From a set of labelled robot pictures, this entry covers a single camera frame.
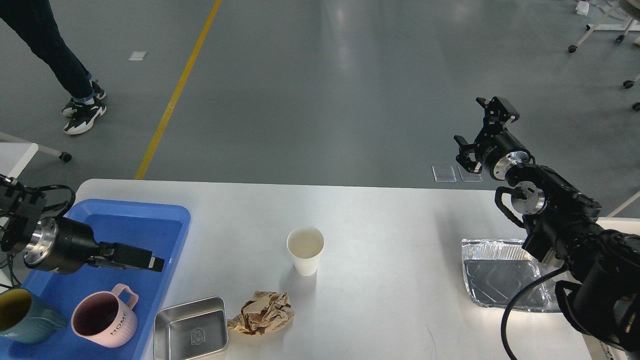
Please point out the teal ceramic mug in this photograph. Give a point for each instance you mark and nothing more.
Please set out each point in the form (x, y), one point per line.
(28, 319)

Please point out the person in dark jeans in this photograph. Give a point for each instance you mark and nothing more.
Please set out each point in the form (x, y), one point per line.
(35, 24)

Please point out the clear floor plate left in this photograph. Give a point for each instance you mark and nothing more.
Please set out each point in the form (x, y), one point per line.
(444, 174)

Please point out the pink ribbed mug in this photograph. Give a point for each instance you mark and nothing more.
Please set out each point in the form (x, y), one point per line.
(107, 318)

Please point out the white paper cup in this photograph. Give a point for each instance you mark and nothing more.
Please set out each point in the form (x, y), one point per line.
(305, 245)

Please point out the clear floor plate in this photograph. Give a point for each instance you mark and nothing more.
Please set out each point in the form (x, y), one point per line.
(444, 174)
(469, 177)

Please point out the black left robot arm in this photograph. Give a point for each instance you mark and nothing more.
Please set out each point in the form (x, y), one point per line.
(23, 207)

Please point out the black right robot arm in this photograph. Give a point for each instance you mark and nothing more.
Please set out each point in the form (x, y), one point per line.
(561, 228)

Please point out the white side table left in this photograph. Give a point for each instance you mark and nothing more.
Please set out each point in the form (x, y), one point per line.
(16, 153)

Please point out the square stainless steel tin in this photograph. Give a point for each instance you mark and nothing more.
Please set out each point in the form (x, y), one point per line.
(196, 330)

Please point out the white paper scrap on floor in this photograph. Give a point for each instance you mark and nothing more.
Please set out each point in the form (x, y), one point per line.
(136, 56)

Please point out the clear floor plate right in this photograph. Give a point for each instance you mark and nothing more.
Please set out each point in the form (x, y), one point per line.
(469, 177)

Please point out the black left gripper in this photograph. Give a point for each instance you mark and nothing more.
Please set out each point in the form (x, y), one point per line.
(63, 245)

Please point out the blue plastic tray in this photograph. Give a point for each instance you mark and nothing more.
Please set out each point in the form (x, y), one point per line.
(156, 227)

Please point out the white wheeled cart frame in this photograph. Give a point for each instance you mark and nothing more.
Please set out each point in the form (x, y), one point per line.
(631, 10)

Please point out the crumpled brown paper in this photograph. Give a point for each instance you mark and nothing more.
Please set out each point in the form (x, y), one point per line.
(267, 312)

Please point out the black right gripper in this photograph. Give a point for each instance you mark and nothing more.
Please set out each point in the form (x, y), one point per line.
(495, 148)

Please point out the aluminium foil tray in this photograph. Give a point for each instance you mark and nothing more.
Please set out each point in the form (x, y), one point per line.
(494, 270)

